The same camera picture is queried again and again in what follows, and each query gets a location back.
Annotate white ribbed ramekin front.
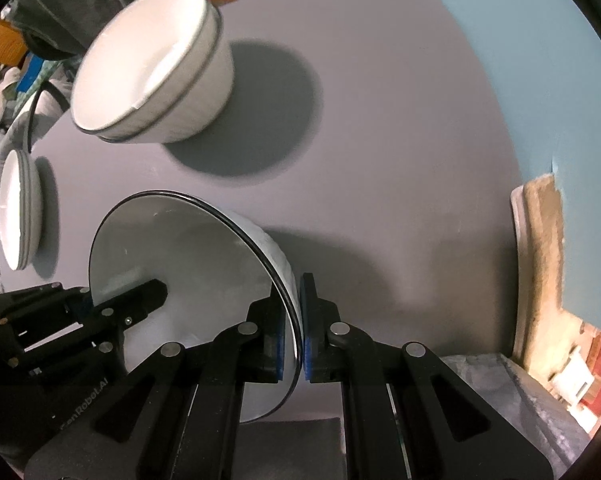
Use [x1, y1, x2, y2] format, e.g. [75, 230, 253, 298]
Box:
[70, 0, 234, 144]

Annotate white plate black rim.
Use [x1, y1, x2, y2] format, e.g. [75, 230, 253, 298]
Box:
[89, 191, 303, 422]

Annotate beige foam board edge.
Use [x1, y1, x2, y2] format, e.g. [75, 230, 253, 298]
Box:
[511, 174, 583, 382]

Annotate white ribbed ramekin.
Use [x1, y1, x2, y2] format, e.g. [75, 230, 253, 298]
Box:
[70, 0, 234, 144]
[0, 150, 43, 271]

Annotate white ribbed ramekin back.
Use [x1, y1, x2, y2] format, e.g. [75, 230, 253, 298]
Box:
[0, 150, 43, 271]

